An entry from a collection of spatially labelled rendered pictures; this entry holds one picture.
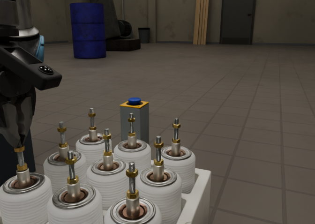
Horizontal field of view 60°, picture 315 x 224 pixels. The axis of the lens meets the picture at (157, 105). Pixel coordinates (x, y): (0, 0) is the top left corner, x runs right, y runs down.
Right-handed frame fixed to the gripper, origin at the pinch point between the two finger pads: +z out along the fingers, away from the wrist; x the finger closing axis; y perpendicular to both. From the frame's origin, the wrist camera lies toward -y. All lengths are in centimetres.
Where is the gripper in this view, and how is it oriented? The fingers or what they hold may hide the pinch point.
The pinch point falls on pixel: (20, 139)
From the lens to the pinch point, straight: 57.3
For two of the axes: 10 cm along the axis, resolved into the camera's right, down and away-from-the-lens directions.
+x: -3.1, 2.6, -9.2
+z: 0.0, 9.6, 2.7
